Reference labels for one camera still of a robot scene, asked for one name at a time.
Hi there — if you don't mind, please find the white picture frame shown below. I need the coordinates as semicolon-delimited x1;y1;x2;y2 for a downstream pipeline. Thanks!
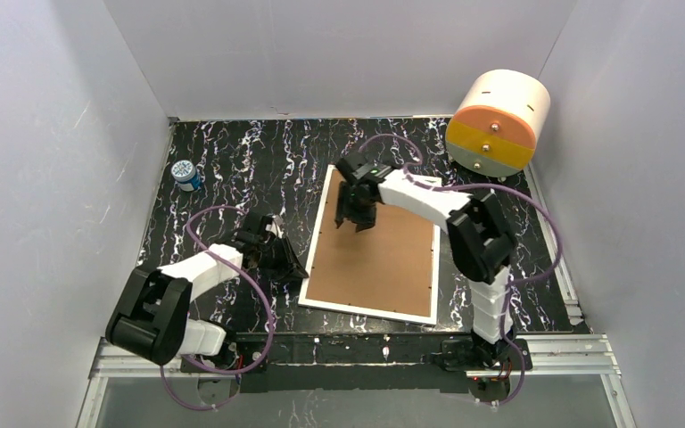
298;164;443;326

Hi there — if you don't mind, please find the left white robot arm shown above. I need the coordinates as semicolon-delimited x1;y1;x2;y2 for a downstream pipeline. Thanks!
105;212;309;365

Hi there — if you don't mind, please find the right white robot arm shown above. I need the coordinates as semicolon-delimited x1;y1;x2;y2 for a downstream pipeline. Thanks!
334;153;517;344

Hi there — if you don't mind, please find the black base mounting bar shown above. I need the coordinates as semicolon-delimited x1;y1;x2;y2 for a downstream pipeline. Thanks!
177;330;532;396

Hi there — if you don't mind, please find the small blue lidded jar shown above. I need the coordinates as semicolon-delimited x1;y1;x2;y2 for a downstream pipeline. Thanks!
170;160;202;192

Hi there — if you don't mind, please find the white cylindrical drawer unit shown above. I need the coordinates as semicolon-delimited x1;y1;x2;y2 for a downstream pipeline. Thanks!
444;70;551;178

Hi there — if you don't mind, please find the aluminium rail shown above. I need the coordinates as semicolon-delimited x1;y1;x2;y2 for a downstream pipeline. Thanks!
76;333;636;427

